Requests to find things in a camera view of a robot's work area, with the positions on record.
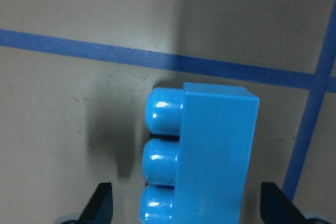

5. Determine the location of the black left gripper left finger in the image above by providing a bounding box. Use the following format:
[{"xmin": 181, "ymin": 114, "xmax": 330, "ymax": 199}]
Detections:
[{"xmin": 78, "ymin": 183, "xmax": 113, "ymax": 224}]

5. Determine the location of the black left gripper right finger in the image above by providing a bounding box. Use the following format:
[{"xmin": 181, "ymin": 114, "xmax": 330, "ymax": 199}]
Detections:
[{"xmin": 260, "ymin": 182, "xmax": 307, "ymax": 224}]

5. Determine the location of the blue toy block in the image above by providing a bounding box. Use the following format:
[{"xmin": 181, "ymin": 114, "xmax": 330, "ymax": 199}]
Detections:
[{"xmin": 139, "ymin": 82, "xmax": 259, "ymax": 223}]

